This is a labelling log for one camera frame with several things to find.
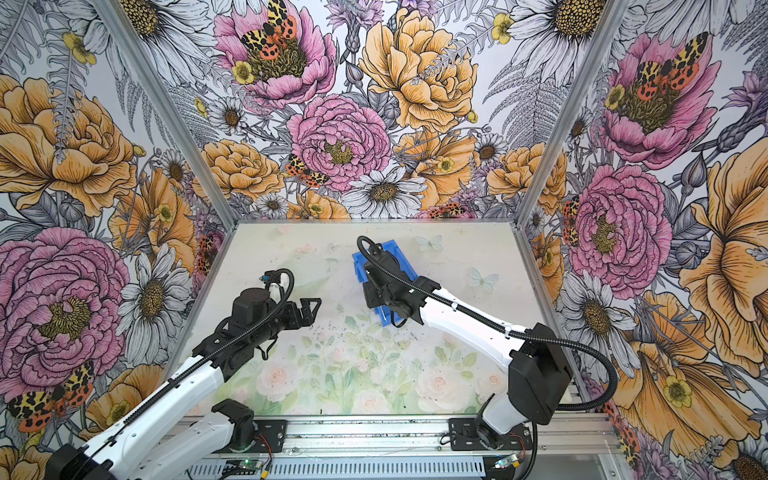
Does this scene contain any aluminium corner post left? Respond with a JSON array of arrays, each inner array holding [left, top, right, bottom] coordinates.
[[94, 1, 238, 233]]

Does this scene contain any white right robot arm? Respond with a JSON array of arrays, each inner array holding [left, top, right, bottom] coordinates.
[[353, 248, 573, 448]]

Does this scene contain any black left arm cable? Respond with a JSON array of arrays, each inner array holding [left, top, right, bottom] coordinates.
[[119, 267, 296, 427]]

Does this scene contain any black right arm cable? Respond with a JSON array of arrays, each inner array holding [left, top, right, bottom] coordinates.
[[356, 235, 619, 413]]

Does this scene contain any aluminium corner post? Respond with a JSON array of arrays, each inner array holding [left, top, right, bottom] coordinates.
[[514, 0, 631, 229], [94, 1, 238, 233]]

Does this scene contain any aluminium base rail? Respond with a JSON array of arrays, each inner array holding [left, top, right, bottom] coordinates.
[[161, 412, 622, 458]]

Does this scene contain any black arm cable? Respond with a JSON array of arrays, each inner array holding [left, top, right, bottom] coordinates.
[[356, 235, 619, 413], [119, 267, 296, 427]]

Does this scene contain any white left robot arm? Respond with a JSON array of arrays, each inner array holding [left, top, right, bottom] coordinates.
[[44, 288, 322, 479]]

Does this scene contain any aluminium corner post right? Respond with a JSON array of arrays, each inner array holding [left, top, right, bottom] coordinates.
[[514, 0, 631, 229]]

